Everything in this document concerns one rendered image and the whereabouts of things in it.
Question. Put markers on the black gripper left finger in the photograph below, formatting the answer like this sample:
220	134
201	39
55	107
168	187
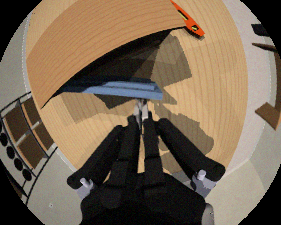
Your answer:
105	159

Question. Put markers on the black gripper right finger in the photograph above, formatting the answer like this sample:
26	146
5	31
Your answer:
205	171

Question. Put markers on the orange spirit level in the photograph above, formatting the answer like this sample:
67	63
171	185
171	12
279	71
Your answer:
189	22

